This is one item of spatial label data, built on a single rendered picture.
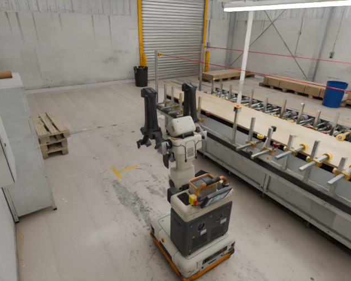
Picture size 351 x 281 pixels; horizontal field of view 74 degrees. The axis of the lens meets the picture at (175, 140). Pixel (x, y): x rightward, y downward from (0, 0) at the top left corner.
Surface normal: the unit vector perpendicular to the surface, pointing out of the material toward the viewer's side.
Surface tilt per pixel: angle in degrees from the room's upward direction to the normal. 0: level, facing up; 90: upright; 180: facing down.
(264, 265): 0
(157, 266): 0
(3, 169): 90
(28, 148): 90
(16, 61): 90
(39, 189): 90
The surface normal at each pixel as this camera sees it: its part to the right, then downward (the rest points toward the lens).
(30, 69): 0.55, 0.37
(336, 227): -0.80, 0.26
